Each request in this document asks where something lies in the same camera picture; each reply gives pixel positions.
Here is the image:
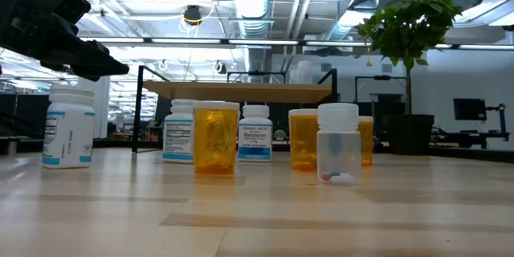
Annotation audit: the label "black metal frame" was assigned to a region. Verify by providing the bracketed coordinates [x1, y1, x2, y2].
[354, 74, 407, 104]
[226, 69, 287, 84]

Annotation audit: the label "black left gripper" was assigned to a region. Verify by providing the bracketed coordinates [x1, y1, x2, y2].
[0, 0, 131, 83]

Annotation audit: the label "white medicine bottle blue label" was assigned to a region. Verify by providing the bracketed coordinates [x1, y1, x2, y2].
[42, 84, 96, 169]
[162, 98, 198, 165]
[237, 104, 274, 163]

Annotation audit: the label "black overhead camera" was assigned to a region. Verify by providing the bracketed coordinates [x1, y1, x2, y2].
[182, 4, 203, 27]

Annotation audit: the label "clear plastic pill bottle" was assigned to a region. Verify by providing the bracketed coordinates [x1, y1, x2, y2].
[316, 102, 362, 186]

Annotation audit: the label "green plant in black pot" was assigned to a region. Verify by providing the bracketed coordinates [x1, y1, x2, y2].
[356, 0, 463, 157]

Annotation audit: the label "overhead frame light bar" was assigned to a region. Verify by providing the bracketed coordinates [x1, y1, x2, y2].
[78, 36, 514, 51]

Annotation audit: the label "black monitor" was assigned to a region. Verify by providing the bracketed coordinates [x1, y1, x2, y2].
[452, 97, 488, 122]

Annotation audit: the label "wooden shelf black metal legs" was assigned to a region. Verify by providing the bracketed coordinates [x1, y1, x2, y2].
[131, 65, 339, 154]

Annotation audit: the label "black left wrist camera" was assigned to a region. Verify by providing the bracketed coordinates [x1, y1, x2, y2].
[32, 0, 92, 26]

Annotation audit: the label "orange pill bottle white cap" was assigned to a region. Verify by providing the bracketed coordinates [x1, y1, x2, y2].
[288, 108, 320, 172]
[357, 116, 375, 167]
[193, 100, 241, 176]

